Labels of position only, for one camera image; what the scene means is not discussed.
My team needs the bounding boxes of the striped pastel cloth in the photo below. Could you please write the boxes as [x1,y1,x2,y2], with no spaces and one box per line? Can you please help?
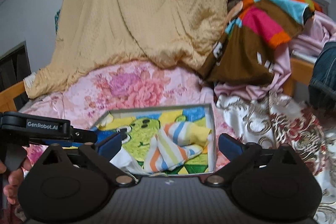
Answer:
[143,122,211,173]

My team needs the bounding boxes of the person's left hand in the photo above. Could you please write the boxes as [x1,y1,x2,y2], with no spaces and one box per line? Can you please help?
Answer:
[3,157,32,205]

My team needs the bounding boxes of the cartoon frog towel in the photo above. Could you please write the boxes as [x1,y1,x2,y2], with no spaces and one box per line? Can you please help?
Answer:
[98,106,211,175]

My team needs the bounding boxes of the white gold brocade cloth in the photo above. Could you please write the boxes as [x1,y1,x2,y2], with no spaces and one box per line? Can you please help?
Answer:
[216,93,335,223]

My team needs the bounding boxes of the grey shallow cardboard box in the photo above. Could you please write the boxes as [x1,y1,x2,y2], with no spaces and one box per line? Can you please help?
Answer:
[90,103,218,176]

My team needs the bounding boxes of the pink floral bedsheet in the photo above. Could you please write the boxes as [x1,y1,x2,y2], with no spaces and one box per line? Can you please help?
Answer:
[21,61,228,174]

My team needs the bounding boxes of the colourful brown patchwork garment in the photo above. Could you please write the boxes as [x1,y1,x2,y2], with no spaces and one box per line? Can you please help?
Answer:
[198,0,322,86]

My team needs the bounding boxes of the blue denim jeans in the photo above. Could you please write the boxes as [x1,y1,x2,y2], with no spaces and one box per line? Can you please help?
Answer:
[308,40,336,112]

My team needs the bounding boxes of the tan dotted blanket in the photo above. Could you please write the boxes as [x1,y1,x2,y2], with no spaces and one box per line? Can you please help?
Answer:
[25,0,228,99]

